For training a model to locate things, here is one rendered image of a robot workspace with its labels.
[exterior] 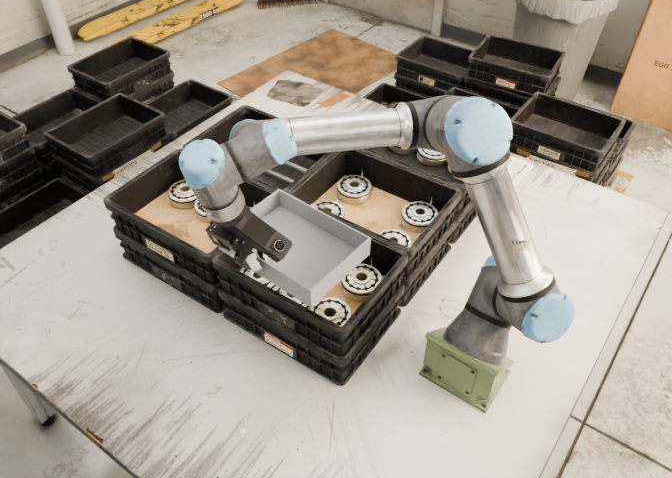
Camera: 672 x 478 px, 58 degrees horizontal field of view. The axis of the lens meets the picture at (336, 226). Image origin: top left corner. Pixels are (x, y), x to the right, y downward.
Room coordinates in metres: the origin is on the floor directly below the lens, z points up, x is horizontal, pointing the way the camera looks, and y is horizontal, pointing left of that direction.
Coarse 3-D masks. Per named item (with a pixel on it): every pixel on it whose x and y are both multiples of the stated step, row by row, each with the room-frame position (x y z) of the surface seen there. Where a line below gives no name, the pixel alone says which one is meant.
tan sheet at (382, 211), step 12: (336, 192) 1.43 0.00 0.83; (372, 192) 1.43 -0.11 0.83; (384, 192) 1.43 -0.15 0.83; (348, 204) 1.37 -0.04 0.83; (360, 204) 1.37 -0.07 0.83; (372, 204) 1.37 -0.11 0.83; (384, 204) 1.37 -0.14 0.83; (396, 204) 1.37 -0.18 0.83; (348, 216) 1.32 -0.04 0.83; (360, 216) 1.32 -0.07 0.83; (372, 216) 1.32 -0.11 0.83; (384, 216) 1.32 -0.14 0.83; (396, 216) 1.32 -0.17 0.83; (372, 228) 1.27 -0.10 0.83; (384, 228) 1.27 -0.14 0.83; (396, 228) 1.27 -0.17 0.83
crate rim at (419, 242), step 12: (336, 156) 1.48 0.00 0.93; (372, 156) 1.48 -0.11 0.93; (396, 168) 1.42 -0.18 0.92; (408, 168) 1.41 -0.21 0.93; (432, 180) 1.36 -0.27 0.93; (288, 192) 1.30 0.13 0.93; (456, 192) 1.30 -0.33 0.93; (456, 204) 1.28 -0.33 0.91; (336, 216) 1.21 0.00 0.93; (444, 216) 1.22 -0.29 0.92; (360, 228) 1.16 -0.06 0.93; (432, 228) 1.16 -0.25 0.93; (384, 240) 1.11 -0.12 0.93; (420, 240) 1.11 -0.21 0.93; (408, 252) 1.08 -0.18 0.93
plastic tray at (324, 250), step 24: (264, 216) 1.08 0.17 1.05; (288, 216) 1.08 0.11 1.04; (312, 216) 1.06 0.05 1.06; (312, 240) 1.00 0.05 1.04; (336, 240) 1.00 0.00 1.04; (360, 240) 0.97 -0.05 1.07; (264, 264) 0.88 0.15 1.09; (288, 264) 0.92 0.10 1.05; (312, 264) 0.92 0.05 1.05; (336, 264) 0.92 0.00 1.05; (288, 288) 0.84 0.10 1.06; (312, 288) 0.81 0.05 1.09
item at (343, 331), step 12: (372, 240) 1.11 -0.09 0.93; (396, 252) 1.07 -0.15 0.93; (216, 264) 1.03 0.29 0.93; (396, 264) 1.03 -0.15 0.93; (228, 276) 1.01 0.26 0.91; (240, 276) 0.99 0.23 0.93; (396, 276) 1.01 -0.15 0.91; (252, 288) 0.97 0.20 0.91; (264, 288) 0.95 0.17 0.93; (384, 288) 0.96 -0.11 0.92; (276, 300) 0.93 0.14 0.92; (288, 300) 0.92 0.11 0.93; (372, 300) 0.92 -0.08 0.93; (300, 312) 0.89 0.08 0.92; (312, 312) 0.88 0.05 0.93; (360, 312) 0.88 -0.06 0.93; (324, 324) 0.85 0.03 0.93; (336, 324) 0.85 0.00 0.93; (348, 324) 0.85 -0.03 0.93; (336, 336) 0.83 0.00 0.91
